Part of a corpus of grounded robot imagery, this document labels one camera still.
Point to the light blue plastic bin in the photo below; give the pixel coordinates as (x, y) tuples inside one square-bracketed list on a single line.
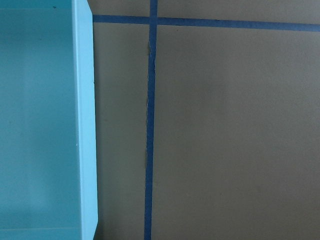
[(48, 168)]

